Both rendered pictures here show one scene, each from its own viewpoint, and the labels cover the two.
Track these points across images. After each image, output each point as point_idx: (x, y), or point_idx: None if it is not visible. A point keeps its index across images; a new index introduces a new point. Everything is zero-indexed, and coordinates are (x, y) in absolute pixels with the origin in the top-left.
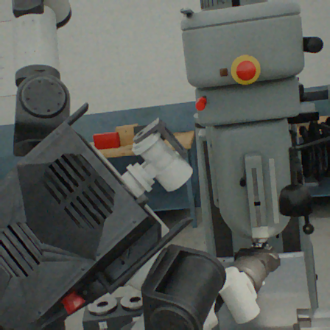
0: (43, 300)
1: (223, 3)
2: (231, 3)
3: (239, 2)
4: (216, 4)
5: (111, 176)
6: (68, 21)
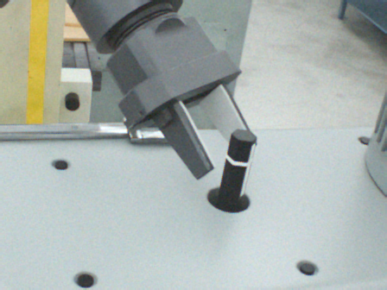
0: None
1: (380, 141)
2: (386, 156)
3: (232, 186)
4: (374, 129)
5: None
6: (3, 6)
